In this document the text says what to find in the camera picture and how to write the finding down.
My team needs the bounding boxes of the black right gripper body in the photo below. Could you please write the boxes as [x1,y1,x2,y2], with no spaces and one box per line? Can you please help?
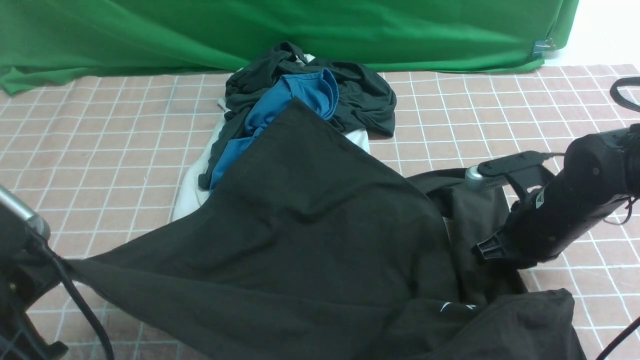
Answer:
[471,187,626,270]

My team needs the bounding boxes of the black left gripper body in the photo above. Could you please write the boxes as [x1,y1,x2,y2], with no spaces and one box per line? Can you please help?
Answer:
[0,250,69,360]

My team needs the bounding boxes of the dark gray long-sleeved shirt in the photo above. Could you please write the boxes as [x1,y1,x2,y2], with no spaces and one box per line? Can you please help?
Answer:
[68,100,586,360]

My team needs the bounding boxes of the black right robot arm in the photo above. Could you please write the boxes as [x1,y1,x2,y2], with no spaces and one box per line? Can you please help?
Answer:
[465,124,639,269]

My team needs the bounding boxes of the white shirt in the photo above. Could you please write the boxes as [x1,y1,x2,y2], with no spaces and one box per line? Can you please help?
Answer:
[172,43,340,221]

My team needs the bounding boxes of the dark teal gray shirt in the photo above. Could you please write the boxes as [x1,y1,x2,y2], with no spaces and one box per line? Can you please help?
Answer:
[197,41,398,191]

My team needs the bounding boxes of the blue shirt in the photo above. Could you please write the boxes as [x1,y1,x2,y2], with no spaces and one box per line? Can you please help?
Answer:
[198,68,339,192]

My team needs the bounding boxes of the pink checkered tablecloth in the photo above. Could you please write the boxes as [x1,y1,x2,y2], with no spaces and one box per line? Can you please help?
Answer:
[0,64,640,358]

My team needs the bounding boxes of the blue binder clip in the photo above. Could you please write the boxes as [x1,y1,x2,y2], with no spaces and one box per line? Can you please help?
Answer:
[531,38,557,59]

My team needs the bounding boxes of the green backdrop cloth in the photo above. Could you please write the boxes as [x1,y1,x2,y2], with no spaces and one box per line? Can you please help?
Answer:
[0,0,579,96]

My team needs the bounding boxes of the black left camera cable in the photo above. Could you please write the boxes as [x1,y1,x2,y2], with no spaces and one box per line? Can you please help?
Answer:
[30,240,116,360]

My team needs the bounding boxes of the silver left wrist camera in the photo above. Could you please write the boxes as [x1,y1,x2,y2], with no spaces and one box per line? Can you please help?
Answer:
[0,186,51,264]

